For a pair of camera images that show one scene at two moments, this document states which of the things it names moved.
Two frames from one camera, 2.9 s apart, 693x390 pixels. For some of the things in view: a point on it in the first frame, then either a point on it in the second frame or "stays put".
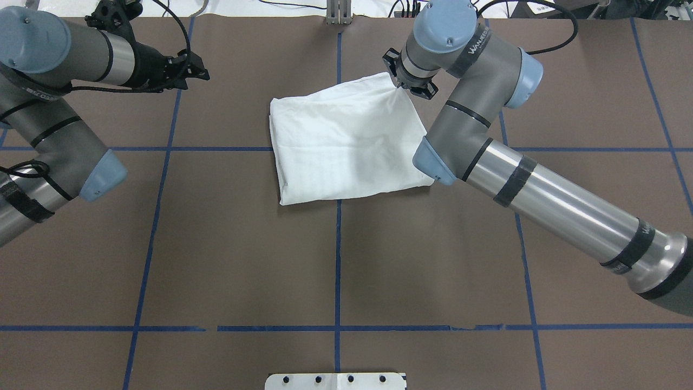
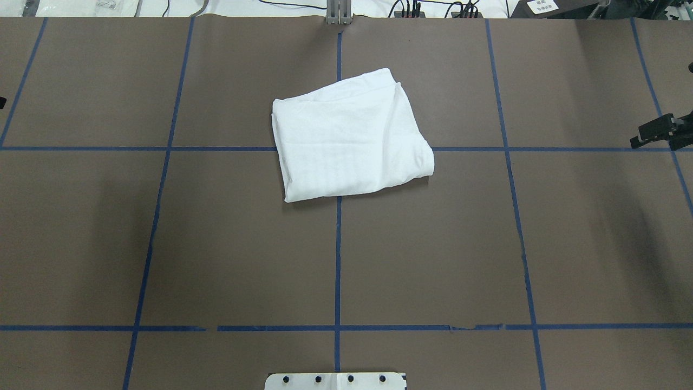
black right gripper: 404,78 to 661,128
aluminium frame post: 338,12 stays put
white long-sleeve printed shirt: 354,140 stays put
